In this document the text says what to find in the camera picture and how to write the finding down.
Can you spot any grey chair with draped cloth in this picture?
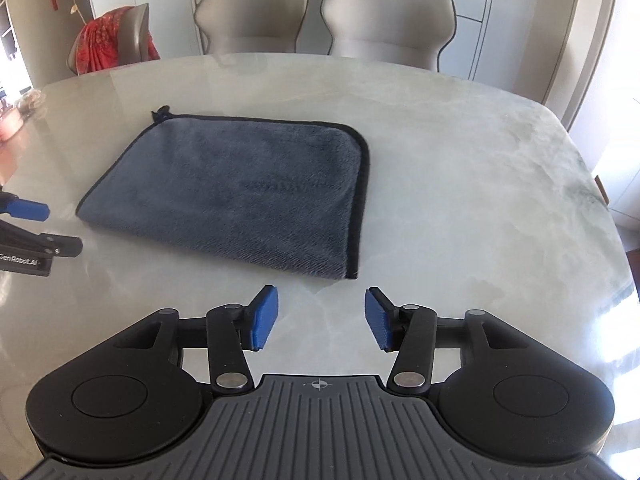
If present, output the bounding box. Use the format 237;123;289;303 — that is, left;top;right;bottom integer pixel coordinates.
66;2;151;77

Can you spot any grey towel with blue side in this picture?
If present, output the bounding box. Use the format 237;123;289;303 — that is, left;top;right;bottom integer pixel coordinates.
76;105;372;281

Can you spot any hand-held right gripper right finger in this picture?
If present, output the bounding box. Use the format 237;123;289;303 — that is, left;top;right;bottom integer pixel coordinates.
365;287;531;395

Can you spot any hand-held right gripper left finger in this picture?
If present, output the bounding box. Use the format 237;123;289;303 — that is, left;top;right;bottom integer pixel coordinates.
112;285;279;394

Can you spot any red patterned cloth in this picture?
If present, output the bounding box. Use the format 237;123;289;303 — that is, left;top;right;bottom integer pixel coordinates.
74;6;161;76

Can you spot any pink object with dried flowers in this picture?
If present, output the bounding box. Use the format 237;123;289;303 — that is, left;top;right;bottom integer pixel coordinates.
0;87;47;147

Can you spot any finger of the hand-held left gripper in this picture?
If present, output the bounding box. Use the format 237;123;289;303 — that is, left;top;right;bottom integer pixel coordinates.
0;217;84;259
0;191;51;222

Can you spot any grey upholstered dining chair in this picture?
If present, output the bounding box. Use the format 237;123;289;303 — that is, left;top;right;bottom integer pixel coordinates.
319;0;459;74
193;0;312;56

